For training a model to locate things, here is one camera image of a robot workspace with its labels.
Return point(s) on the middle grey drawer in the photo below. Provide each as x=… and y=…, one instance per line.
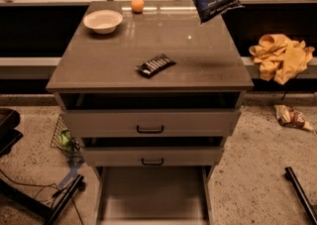
x=151, y=156

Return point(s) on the orange fruit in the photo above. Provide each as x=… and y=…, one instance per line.
x=137, y=6

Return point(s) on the white paper bowl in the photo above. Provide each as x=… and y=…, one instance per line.
x=103, y=21

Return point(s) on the blue tape on floor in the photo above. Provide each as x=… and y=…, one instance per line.
x=73, y=167

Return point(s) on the black chair base left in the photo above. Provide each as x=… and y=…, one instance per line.
x=9, y=136

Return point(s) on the black bar right floor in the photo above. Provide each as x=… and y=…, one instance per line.
x=310, y=209

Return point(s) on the black candy bar wrapper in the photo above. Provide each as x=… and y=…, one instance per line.
x=155, y=65

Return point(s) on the top grey drawer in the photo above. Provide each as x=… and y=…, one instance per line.
x=151, y=123

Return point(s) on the black stand leg left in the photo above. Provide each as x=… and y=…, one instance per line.
x=48, y=210

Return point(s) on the yellow crumpled cloth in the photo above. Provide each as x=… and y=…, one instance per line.
x=280, y=58

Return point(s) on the wire basket on floor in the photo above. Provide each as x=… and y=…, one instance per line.
x=55, y=144

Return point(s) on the brown snack bag on floor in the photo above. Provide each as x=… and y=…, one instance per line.
x=288, y=117

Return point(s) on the green item in basket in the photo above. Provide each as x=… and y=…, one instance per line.
x=65, y=140

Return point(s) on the bottom grey drawer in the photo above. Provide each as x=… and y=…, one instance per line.
x=153, y=196

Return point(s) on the grey drawer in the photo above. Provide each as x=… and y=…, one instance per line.
x=151, y=123
x=151, y=156
x=153, y=196

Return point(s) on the grey drawer cabinet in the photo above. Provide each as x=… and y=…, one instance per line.
x=99, y=72

